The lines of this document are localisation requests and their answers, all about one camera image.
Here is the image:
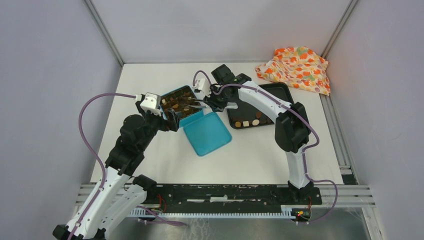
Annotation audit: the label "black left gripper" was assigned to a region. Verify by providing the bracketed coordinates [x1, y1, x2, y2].
[135, 101, 181, 152]

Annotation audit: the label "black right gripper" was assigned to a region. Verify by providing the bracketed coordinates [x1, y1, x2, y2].
[202, 85, 229, 113]

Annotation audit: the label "steel tongs with white handle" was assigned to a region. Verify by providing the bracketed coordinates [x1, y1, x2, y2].
[178, 96, 238, 112]

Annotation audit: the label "teal chocolate tin box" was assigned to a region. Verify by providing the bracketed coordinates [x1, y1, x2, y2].
[160, 85, 204, 128]

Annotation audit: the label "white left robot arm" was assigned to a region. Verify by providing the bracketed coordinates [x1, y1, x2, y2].
[52, 108, 181, 240]

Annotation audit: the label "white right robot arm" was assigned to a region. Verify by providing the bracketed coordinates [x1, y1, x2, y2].
[192, 64, 313, 204]

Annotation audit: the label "black chocolate tray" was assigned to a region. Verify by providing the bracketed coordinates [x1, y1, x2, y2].
[226, 82, 294, 130]

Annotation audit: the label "white oval chocolate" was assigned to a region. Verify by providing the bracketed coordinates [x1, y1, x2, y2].
[252, 119, 260, 126]

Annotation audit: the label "teal tin lid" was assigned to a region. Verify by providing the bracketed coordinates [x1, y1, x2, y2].
[183, 112, 232, 157]

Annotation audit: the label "floral orange cloth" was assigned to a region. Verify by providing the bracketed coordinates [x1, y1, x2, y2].
[255, 46, 331, 96]

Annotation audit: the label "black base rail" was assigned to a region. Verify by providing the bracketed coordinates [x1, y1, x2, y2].
[143, 184, 323, 214]

